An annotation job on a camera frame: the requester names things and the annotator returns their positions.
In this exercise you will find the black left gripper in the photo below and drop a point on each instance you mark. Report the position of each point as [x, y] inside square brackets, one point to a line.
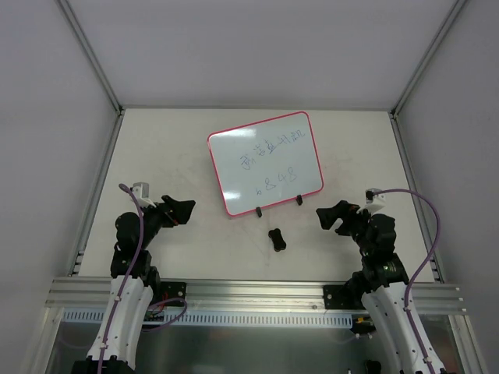
[167, 213]

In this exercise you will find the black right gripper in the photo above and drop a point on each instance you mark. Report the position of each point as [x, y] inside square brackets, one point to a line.
[347, 217]

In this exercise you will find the black whiteboard eraser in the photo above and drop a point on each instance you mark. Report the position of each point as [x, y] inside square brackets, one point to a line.
[276, 237]

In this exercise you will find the pink framed whiteboard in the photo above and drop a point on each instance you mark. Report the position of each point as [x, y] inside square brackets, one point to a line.
[266, 162]

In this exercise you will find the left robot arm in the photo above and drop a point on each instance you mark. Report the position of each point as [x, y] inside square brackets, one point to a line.
[135, 285]

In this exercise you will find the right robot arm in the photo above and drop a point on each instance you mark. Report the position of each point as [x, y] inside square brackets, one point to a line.
[382, 287]

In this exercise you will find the black object on floor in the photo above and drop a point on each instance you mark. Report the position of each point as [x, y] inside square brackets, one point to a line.
[372, 367]

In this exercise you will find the whiteboard wire stand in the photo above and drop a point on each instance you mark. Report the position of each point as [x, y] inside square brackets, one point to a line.
[259, 209]

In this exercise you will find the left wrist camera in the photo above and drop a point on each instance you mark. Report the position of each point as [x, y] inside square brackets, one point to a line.
[141, 192]

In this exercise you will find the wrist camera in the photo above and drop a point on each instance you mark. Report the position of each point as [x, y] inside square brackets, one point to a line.
[375, 201]
[141, 192]

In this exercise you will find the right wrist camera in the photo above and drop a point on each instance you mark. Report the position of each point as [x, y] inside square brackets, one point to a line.
[375, 201]

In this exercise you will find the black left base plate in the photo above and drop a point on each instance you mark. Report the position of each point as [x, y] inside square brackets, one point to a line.
[174, 292]

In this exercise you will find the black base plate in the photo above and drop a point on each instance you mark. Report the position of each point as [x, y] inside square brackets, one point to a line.
[340, 297]
[174, 292]

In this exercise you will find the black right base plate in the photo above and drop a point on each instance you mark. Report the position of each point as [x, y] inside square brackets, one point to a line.
[340, 297]

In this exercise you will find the white slotted cable duct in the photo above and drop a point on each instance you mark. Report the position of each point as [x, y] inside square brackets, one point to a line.
[207, 318]

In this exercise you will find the aluminium front rail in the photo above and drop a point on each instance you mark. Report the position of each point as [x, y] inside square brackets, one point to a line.
[250, 295]

